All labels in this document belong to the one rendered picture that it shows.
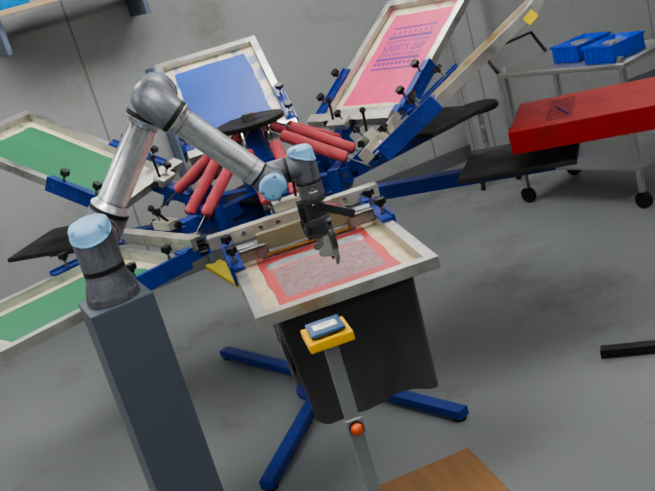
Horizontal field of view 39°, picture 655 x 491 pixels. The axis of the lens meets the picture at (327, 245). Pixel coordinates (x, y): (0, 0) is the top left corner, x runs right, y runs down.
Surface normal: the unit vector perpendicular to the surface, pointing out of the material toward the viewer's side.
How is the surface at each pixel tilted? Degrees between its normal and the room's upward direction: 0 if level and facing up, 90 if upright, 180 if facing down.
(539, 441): 0
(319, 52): 90
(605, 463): 0
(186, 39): 90
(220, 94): 32
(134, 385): 90
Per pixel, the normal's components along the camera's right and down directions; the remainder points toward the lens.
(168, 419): 0.44, 0.17
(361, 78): -0.60, -0.56
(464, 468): -0.26, -0.91
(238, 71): -0.11, -0.64
